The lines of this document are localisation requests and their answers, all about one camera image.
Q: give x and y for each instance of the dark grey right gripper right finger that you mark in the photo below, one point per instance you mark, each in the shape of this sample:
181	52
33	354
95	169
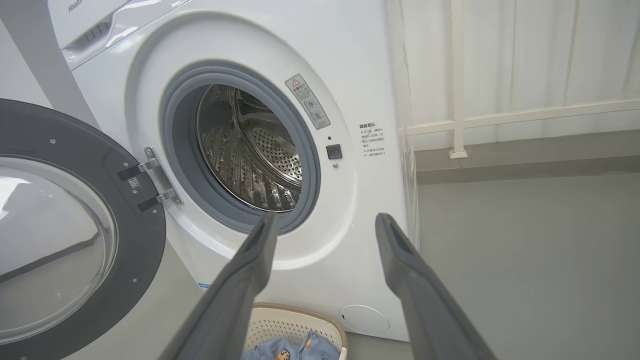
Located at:
425	310

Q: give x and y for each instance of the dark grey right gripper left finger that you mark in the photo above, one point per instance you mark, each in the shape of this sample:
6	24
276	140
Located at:
230	300

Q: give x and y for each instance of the blue cartoon print garment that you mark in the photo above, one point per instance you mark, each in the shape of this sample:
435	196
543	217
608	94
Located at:
272	350
320	347

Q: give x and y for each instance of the black round glass washer door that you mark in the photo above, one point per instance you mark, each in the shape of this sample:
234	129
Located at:
135	240

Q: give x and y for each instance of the metal door hinge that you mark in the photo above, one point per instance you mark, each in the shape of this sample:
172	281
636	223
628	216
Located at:
162	175

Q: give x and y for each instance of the stainless steel washing machine drum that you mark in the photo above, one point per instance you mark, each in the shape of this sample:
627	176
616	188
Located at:
245	150

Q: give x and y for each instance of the grey rubber door gasket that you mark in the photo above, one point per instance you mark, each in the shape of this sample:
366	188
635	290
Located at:
182	150

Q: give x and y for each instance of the black door latch socket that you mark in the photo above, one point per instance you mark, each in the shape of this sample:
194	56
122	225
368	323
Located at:
334	151

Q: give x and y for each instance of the white front-load washing machine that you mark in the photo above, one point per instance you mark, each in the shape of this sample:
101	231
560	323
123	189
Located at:
360	65

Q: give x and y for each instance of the blue energy label sticker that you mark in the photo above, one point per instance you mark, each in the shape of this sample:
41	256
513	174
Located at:
204	286

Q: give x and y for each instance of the cream plastic laundry basket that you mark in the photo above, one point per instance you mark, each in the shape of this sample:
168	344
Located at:
280	322

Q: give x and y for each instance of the round white filter cover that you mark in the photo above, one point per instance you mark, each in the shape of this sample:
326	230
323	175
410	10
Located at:
365	320

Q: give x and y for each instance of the small QR code sticker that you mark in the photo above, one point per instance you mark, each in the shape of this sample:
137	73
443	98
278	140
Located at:
134	183

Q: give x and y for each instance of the black printed text label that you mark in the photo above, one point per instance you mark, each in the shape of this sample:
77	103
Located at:
372	141

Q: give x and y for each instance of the white metal railing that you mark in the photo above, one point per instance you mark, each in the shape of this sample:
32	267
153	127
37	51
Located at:
457	100

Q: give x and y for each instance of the grey warning sticker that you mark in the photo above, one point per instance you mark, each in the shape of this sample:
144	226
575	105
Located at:
308	101

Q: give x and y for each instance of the white detergent drawer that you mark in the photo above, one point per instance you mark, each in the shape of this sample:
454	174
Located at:
80	25

